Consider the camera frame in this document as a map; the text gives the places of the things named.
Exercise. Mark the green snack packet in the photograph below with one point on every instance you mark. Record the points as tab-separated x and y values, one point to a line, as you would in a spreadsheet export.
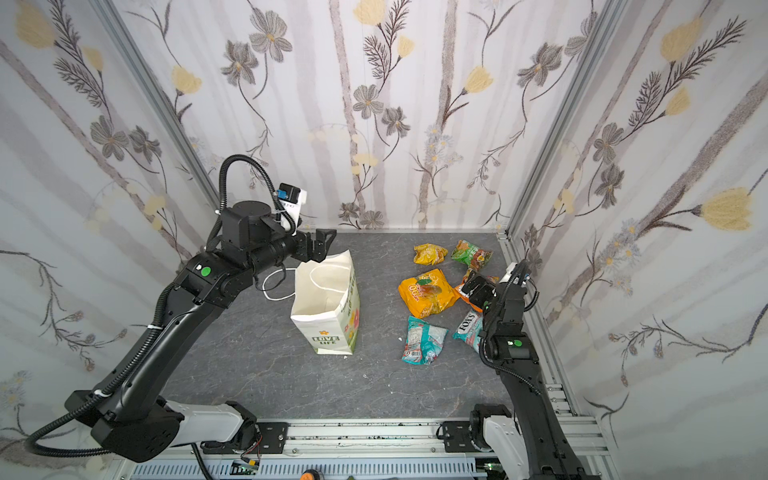
475	257

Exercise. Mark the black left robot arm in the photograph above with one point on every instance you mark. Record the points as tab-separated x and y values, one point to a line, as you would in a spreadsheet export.
125	414

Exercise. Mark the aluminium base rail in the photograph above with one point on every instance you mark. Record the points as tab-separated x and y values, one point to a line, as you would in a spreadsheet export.
405	448

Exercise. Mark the aluminium corner post left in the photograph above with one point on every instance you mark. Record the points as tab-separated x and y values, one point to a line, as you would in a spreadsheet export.
140	31

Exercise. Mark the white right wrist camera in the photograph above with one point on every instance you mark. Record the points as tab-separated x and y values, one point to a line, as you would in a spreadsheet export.
517	274

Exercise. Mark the aluminium corner post right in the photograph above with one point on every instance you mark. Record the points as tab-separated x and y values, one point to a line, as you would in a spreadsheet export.
595	47

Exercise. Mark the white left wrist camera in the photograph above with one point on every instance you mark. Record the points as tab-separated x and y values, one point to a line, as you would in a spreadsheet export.
291	199

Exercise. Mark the aluminium corner post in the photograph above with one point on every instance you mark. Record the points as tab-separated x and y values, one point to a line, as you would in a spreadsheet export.
140	31
595	47

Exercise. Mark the white floral paper bag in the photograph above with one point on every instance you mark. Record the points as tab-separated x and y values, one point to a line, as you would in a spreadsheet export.
326	308

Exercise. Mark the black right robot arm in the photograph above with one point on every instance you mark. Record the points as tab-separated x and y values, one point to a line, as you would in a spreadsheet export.
527	439

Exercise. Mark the small yellow snack packet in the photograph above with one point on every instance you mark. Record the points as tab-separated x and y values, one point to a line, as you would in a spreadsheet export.
429	254

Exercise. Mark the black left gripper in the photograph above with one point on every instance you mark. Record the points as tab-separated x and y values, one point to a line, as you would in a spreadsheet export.
308	245

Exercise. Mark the large yellow snack bag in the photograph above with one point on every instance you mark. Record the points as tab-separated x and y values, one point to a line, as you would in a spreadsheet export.
427	294

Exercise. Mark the teal snack packet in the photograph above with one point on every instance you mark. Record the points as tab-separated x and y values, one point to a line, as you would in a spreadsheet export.
424	342
469	330

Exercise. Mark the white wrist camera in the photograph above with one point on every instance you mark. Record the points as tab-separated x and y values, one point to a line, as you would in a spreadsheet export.
517	274
291	199

